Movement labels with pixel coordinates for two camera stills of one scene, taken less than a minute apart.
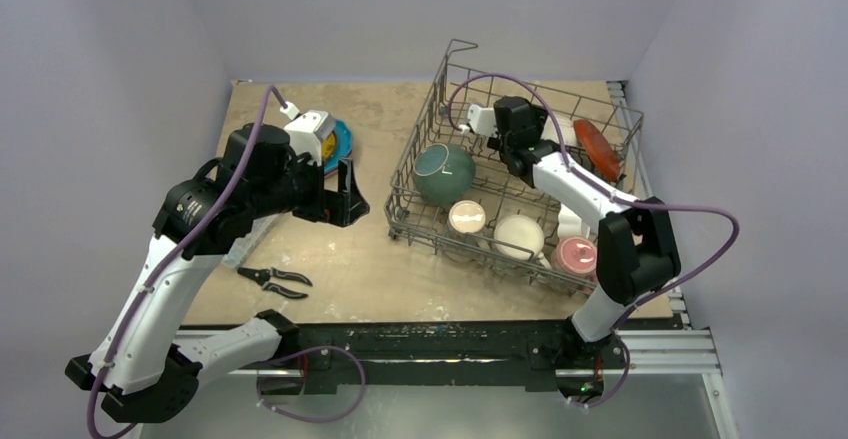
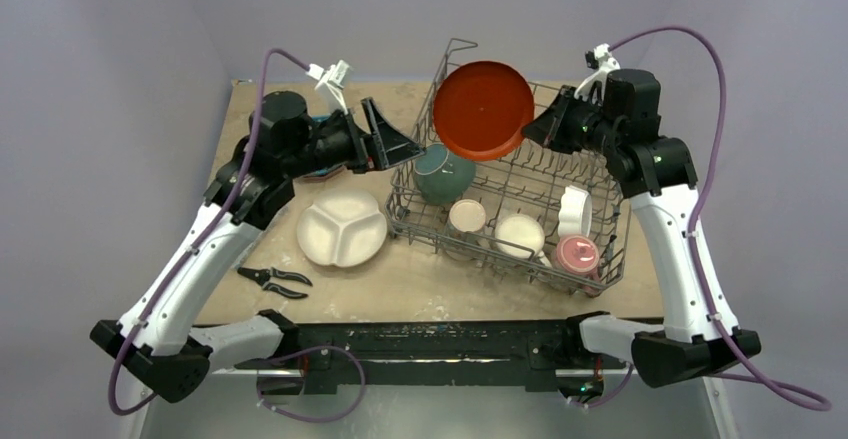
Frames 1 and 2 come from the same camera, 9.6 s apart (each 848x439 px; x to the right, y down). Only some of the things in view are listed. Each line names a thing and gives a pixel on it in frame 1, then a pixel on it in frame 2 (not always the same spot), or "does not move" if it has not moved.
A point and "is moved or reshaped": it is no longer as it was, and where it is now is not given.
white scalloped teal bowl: (443, 173) does not move
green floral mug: (521, 237) does not move
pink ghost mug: (577, 256) does not move
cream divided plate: (567, 128) is moved or reshaped
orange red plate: (597, 148) is moved or reshaped
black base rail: (464, 357) does not move
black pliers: (262, 277) does not move
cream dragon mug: (467, 238) does not move
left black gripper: (338, 207) -> (391, 145)
